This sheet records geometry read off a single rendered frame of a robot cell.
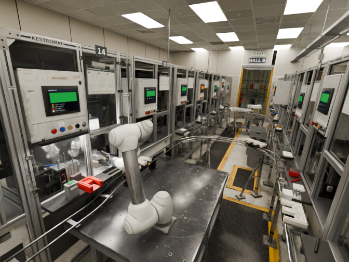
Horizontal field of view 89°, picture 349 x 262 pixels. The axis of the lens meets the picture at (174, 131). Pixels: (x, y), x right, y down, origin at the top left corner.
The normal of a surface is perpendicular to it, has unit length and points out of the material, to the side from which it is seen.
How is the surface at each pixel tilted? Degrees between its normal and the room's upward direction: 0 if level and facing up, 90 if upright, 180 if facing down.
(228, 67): 90
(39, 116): 90
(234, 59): 90
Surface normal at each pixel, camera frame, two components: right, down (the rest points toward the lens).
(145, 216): 0.64, -0.13
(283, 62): -0.44, 0.23
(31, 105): 0.90, 0.15
